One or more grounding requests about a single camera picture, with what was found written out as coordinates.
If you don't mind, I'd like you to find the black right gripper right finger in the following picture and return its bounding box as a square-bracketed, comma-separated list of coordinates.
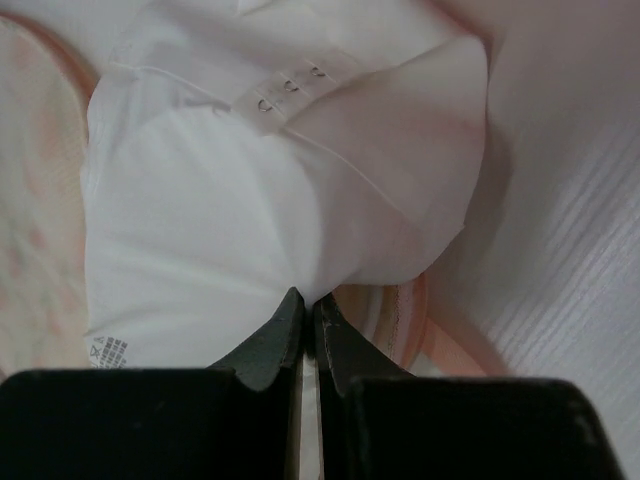
[313, 296, 623, 479]

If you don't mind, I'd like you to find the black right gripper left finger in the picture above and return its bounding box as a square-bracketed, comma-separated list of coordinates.
[1, 290, 305, 479]

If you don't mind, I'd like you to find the white bra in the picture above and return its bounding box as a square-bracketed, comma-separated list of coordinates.
[82, 1, 488, 368]

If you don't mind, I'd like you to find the floral mesh laundry bag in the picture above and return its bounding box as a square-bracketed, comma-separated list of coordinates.
[0, 12, 511, 381]

